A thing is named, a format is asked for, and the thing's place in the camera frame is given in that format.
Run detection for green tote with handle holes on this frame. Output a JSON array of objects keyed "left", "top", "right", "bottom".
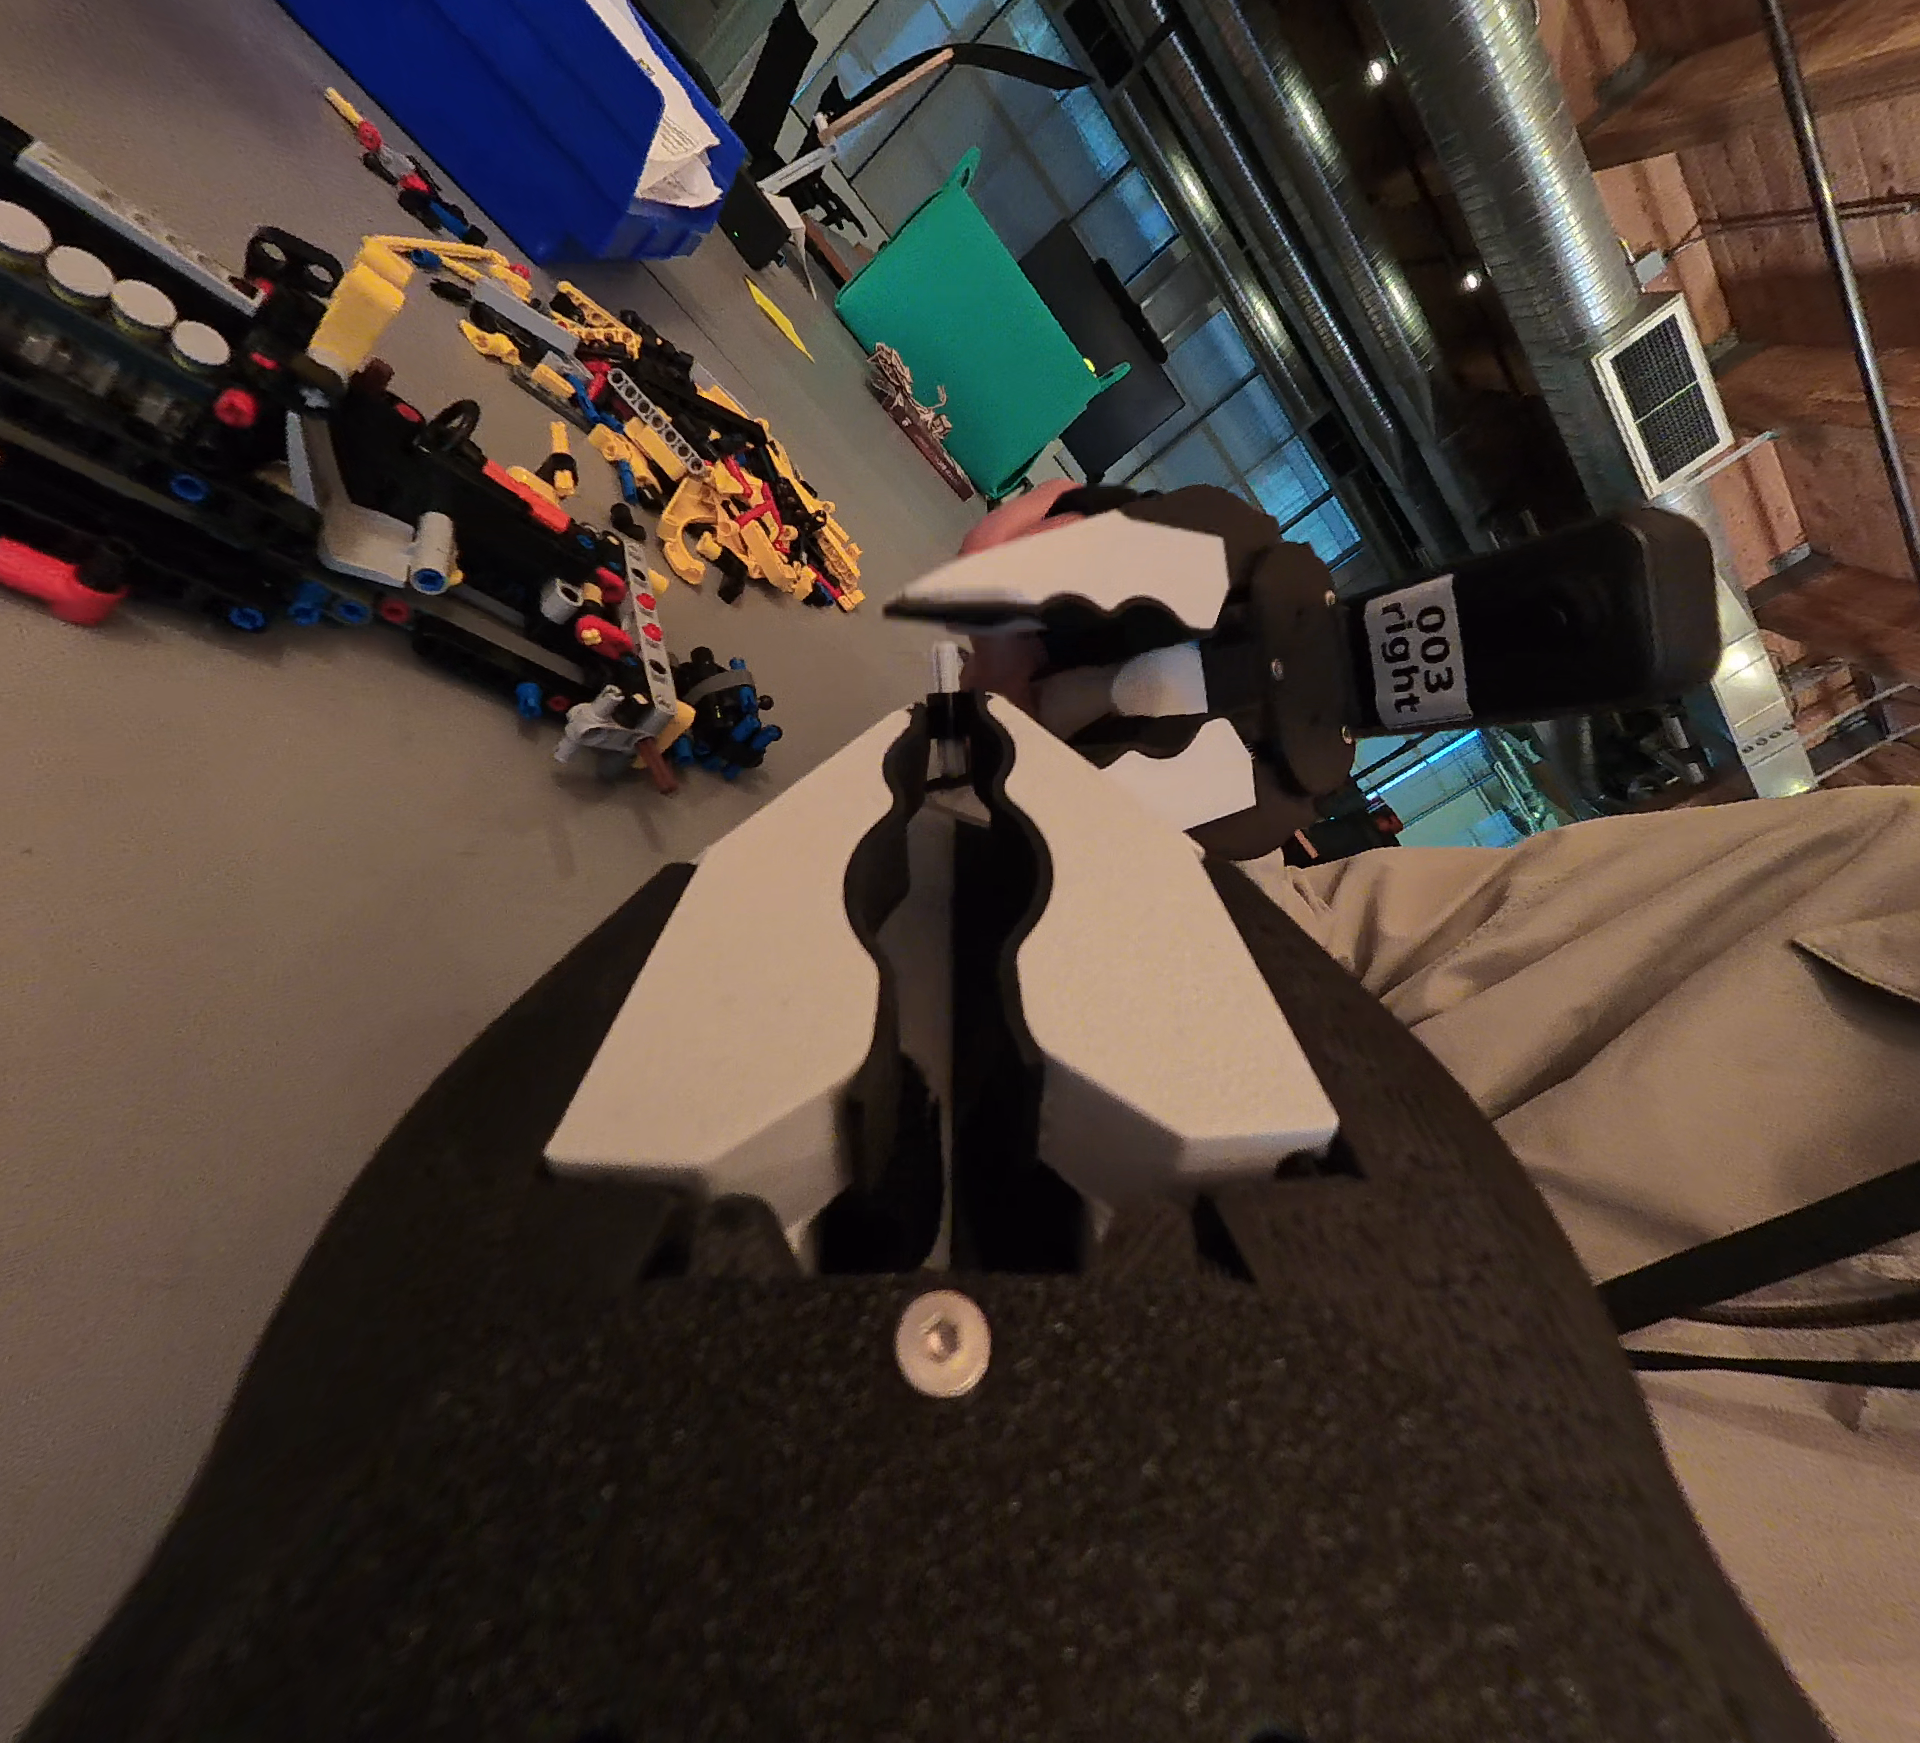
[{"left": 831, "top": 145, "right": 1135, "bottom": 506}]

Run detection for black monitor screen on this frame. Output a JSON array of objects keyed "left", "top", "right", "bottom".
[{"left": 1021, "top": 221, "right": 1186, "bottom": 474}]

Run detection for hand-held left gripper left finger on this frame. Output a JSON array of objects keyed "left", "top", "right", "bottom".
[{"left": 542, "top": 704, "right": 941, "bottom": 1271}]

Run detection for black box device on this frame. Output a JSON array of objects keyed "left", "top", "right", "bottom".
[{"left": 716, "top": 169, "right": 812, "bottom": 269}]

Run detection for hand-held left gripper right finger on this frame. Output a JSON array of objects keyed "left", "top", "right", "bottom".
[{"left": 963, "top": 694, "right": 1341, "bottom": 1267}]

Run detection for brown wooden model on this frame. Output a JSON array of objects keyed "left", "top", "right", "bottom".
[{"left": 868, "top": 340, "right": 975, "bottom": 502}]

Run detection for person's right forearm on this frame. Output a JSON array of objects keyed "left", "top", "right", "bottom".
[{"left": 1251, "top": 805, "right": 1772, "bottom": 1175}]

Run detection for silver ventilation duct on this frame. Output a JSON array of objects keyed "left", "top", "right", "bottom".
[{"left": 1290, "top": 0, "right": 1920, "bottom": 756}]

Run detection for white air vent grille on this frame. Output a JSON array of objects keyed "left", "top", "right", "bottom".
[{"left": 1591, "top": 295, "right": 1739, "bottom": 501}]

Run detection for pile of building bricks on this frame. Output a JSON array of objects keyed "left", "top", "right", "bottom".
[{"left": 322, "top": 84, "right": 870, "bottom": 613}]

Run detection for blue plastic bin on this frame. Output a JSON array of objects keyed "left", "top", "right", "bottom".
[{"left": 117, "top": 0, "right": 749, "bottom": 263}]

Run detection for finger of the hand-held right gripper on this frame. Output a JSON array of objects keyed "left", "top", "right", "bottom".
[
  {"left": 1046, "top": 653, "right": 1265, "bottom": 864},
  {"left": 881, "top": 489, "right": 1250, "bottom": 669}
]

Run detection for black brick assembly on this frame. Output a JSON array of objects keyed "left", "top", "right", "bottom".
[{"left": 918, "top": 640, "right": 993, "bottom": 834}]

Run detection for black lanyard strap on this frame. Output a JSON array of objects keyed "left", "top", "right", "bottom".
[{"left": 1597, "top": 1158, "right": 1920, "bottom": 1386}]

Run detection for person's right hand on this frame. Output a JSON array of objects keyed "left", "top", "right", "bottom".
[{"left": 958, "top": 477, "right": 1085, "bottom": 732}]

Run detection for curved black and wood stand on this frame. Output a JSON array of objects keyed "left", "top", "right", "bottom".
[{"left": 756, "top": 43, "right": 1085, "bottom": 237}]

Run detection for partly built toy car chassis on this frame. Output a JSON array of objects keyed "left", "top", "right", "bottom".
[{"left": 0, "top": 115, "right": 786, "bottom": 797}]

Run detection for person's beige jacket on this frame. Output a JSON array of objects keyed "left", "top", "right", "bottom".
[{"left": 1501, "top": 783, "right": 1920, "bottom": 1743}]

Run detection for white printed paper sheets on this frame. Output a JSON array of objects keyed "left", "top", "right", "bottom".
[{"left": 435, "top": 0, "right": 721, "bottom": 207}]

